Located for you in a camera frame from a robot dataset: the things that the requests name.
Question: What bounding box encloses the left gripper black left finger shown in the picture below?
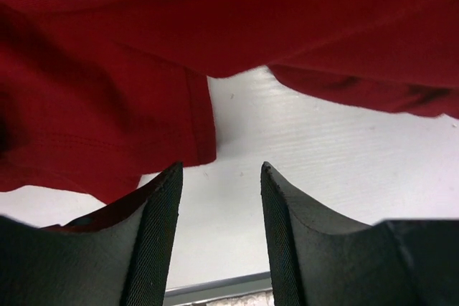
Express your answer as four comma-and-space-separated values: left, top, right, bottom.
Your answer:
1, 163, 183, 305

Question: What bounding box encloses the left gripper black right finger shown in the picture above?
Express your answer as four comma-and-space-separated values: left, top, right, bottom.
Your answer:
260, 163, 458, 305

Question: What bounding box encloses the red t-shirt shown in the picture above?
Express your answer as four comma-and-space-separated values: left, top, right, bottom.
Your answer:
1, 0, 458, 203

